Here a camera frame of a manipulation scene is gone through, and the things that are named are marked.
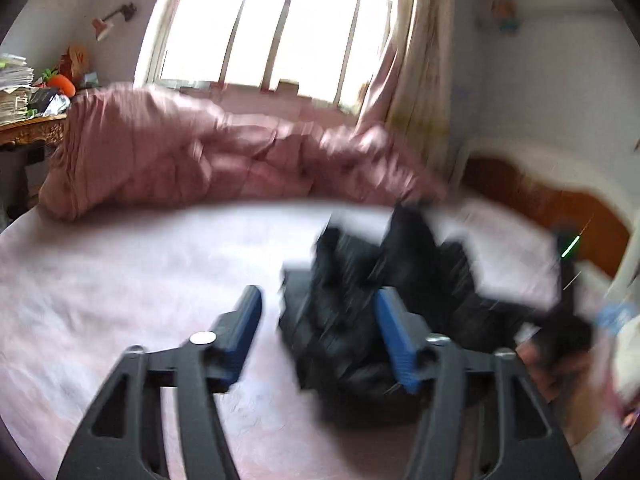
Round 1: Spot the pink quilt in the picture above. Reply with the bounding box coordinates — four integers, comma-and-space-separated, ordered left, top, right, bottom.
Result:
38, 82, 449, 222

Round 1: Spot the pink wall lamp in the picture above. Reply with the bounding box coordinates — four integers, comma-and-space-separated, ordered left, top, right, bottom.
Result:
90, 2, 139, 43

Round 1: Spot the stack of papers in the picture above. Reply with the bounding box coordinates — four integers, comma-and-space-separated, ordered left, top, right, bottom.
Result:
0, 52, 36, 127

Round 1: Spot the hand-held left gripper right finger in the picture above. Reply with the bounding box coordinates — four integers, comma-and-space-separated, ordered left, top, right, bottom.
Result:
373, 287, 584, 480

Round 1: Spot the colourful wall sticker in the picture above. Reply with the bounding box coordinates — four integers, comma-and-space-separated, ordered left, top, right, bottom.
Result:
487, 0, 521, 36

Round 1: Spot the window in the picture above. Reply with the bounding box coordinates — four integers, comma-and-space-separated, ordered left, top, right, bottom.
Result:
134, 0, 407, 112

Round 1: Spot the carved wooden desk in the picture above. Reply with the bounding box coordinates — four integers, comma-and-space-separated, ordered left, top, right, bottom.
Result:
0, 112, 69, 221

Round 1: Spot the shiny plastic bag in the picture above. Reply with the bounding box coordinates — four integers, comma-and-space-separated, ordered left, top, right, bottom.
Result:
29, 87, 72, 117

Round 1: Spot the wooden headboard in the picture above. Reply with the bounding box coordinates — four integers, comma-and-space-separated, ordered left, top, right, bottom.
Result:
450, 136, 640, 292

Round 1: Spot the person's right hand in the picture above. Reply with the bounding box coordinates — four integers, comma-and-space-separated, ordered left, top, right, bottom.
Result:
516, 342, 571, 405

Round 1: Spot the pink patterned curtain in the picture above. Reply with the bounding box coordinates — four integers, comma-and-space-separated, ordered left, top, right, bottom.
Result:
354, 0, 457, 177

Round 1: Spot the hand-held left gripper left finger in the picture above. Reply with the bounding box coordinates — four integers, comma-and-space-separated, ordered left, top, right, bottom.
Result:
56, 285, 264, 480

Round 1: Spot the brown plush toy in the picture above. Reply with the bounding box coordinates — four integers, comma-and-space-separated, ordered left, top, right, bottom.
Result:
60, 42, 92, 81

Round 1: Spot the orange carrot plush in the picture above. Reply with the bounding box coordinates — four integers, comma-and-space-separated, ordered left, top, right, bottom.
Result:
42, 70, 77, 99

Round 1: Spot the black puffer jacket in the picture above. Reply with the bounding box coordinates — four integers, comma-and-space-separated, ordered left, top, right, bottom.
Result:
277, 202, 553, 432

